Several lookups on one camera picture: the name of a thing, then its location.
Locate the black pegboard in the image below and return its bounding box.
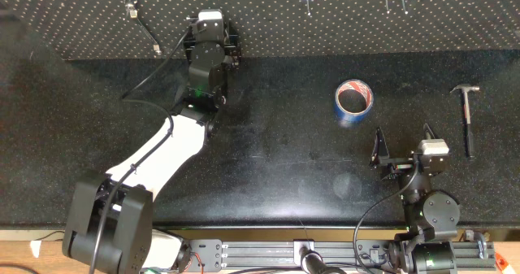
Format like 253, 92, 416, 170
0, 0, 520, 62

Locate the mounting rail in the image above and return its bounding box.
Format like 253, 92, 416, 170
184, 237, 496, 274

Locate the small orange object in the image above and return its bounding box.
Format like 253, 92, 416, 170
494, 252, 511, 273

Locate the hammer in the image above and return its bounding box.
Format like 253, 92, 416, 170
449, 83, 481, 159

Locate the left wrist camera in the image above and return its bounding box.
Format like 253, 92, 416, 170
197, 9, 225, 24

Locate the black cable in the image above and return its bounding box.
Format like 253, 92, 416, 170
352, 159, 420, 273
88, 24, 193, 274

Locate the roll of blue tape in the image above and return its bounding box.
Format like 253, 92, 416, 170
333, 78, 375, 124

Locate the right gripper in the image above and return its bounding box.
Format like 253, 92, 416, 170
368, 122, 451, 181

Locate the thin black wire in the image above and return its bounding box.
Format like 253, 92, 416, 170
34, 230, 66, 242

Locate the wrench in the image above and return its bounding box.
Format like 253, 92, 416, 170
125, 3, 163, 56

